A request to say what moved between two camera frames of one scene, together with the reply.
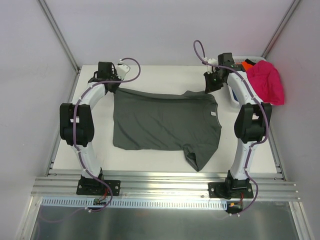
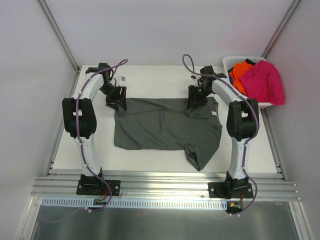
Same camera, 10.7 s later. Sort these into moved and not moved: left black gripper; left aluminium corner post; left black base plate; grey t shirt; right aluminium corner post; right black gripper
Moved: right black gripper; left black gripper
Not moved: grey t shirt; right aluminium corner post; left aluminium corner post; left black base plate
